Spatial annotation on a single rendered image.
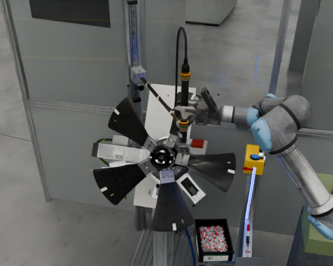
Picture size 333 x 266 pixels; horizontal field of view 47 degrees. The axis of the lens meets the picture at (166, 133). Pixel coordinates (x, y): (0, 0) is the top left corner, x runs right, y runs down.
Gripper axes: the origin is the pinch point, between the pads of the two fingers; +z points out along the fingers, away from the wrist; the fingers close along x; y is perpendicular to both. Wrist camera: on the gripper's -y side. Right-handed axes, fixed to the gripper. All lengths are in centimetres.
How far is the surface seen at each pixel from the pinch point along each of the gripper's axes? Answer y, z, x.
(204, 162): 30.5, -14.0, 0.1
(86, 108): 52, 77, 70
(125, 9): -24, 40, 54
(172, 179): 39.9, 1.0, -5.4
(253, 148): 42, -38, 33
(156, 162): 29.5, 8.6, -6.9
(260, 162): 42, -42, 21
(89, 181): 119, 82, 70
